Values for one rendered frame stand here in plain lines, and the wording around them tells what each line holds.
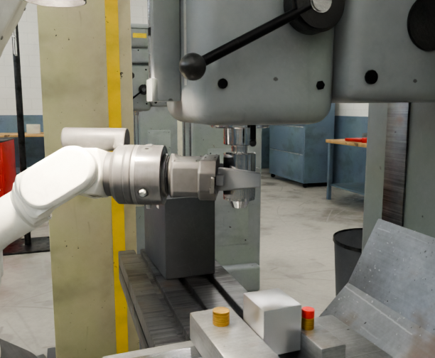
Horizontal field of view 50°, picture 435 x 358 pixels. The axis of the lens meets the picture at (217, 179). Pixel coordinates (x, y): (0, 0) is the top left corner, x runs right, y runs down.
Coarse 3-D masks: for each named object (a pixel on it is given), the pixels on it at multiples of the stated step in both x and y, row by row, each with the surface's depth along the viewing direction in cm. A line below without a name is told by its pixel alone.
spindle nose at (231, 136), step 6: (228, 132) 66; (234, 132) 66; (240, 132) 65; (246, 132) 66; (228, 138) 66; (234, 138) 66; (240, 138) 66; (246, 138) 66; (228, 144) 66; (234, 144) 66; (240, 144) 66; (246, 144) 66
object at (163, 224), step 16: (144, 208) 124; (160, 208) 107; (176, 208) 105; (192, 208) 106; (208, 208) 107; (144, 224) 125; (160, 224) 108; (176, 224) 105; (192, 224) 107; (208, 224) 108; (160, 240) 109; (176, 240) 106; (192, 240) 107; (208, 240) 109; (160, 256) 110; (176, 256) 106; (192, 256) 108; (208, 256) 109; (176, 272) 107; (192, 272) 108; (208, 272) 110
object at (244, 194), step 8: (224, 160) 68; (248, 160) 66; (240, 168) 66; (248, 168) 67; (224, 192) 68; (232, 192) 67; (240, 192) 67; (248, 192) 67; (232, 200) 67; (240, 200) 67; (248, 200) 67
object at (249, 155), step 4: (224, 152) 68; (228, 152) 67; (232, 152) 67; (244, 152) 67; (248, 152) 67; (252, 152) 67; (224, 156) 68; (228, 156) 67; (232, 156) 66; (236, 156) 66; (240, 156) 66; (244, 156) 66; (248, 156) 66; (252, 156) 67; (232, 160) 66; (236, 160) 66; (240, 160) 66; (244, 160) 66
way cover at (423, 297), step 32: (384, 224) 95; (384, 256) 91; (416, 256) 84; (352, 288) 95; (384, 288) 87; (416, 288) 81; (352, 320) 89; (384, 320) 83; (416, 320) 78; (416, 352) 74
